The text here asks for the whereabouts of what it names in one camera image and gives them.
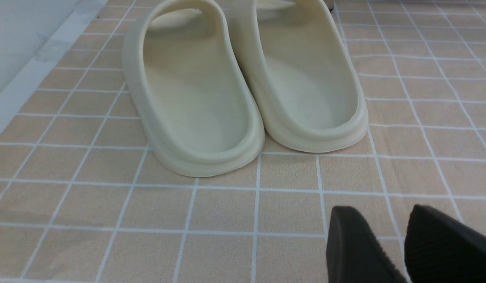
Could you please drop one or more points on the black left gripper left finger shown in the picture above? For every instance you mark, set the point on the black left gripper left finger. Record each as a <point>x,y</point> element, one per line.
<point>353,253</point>

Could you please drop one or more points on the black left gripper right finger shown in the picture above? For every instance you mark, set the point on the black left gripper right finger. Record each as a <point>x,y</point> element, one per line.
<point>440,249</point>

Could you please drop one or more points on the right cream foam slipper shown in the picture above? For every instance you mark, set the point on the right cream foam slipper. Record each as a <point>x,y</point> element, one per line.
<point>299,73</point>

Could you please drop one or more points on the cream foam slipper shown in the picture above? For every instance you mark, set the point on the cream foam slipper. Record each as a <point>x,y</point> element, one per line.
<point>299,73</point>
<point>195,106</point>

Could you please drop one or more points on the left cream foam slipper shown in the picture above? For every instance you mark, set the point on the left cream foam slipper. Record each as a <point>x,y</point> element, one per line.
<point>195,106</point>

